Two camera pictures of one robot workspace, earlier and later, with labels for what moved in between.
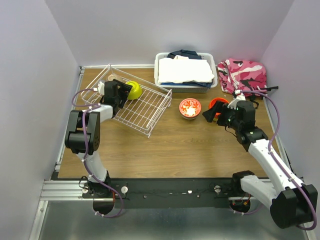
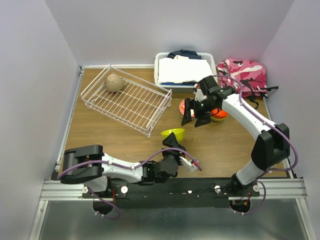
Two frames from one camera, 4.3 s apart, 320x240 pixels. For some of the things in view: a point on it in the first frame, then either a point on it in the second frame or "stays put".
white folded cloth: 181,68 stays put
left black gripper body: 122,93 → 174,155
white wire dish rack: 145,107 stays put
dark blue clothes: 189,54 stays put
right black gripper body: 227,118 → 205,104
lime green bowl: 136,91 → 179,133
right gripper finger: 210,114 → 189,104
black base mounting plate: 163,192 stays put
